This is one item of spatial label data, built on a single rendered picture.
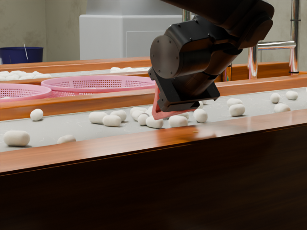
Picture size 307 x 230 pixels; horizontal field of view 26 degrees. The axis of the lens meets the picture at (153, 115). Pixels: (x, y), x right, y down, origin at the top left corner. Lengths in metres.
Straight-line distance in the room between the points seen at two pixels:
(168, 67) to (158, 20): 2.99
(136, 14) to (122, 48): 0.22
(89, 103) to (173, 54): 0.42
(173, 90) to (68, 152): 0.23
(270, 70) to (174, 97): 1.11
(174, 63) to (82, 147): 0.16
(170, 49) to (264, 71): 1.18
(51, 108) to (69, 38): 5.56
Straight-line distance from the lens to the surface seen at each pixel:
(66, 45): 6.85
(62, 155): 0.76
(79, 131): 1.04
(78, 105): 1.22
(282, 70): 2.08
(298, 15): 1.70
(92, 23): 4.11
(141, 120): 1.07
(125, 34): 3.75
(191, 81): 0.93
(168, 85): 0.95
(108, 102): 1.26
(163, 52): 0.86
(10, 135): 0.94
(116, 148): 0.79
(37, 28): 7.40
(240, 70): 1.94
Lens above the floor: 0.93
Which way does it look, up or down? 9 degrees down
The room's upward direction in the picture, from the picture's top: straight up
